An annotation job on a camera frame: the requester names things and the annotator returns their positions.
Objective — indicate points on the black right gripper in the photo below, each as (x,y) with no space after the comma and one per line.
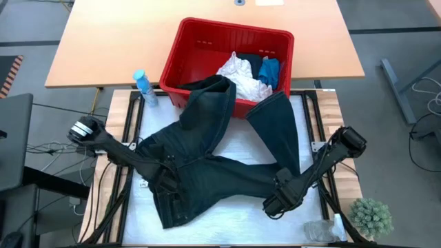
(284,193)

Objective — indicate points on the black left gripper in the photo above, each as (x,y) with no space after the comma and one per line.
(164,179)

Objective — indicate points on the dark denim jeans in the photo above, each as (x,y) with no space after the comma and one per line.
(213,179)

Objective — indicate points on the white garment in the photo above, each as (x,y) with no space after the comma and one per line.
(241,79)

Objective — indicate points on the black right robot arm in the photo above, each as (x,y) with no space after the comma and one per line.
(327,158)

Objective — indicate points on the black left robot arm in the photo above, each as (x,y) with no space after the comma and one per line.
(117,151)

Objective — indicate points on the red plastic laundry bin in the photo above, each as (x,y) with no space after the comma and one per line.
(200,58)

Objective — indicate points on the clear spray bottle white trigger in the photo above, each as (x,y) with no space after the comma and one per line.
(322,230)

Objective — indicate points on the small green potted plant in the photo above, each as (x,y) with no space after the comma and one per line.
(371,217)

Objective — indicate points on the white power adapter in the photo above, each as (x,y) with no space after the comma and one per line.
(74,202)

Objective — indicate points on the blue air freshener spray bottle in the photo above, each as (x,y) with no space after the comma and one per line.
(144,86)

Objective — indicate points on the black side desk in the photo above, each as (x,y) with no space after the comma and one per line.
(51,182)

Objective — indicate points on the blue garment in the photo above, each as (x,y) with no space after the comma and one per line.
(269,72)

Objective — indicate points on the dark navy garment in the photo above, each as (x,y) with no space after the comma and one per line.
(251,63)

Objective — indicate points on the orange wooden desk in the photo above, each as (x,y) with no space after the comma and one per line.
(435,7)
(103,41)

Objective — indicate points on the grey metal desk leg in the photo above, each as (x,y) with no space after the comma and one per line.
(396,89)

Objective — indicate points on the black computer mouse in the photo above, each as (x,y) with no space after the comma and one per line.
(12,239)

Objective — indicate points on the white paper sheet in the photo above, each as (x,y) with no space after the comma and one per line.
(268,2)

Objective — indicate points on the black metal table frame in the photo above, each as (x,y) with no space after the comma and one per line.
(120,220)

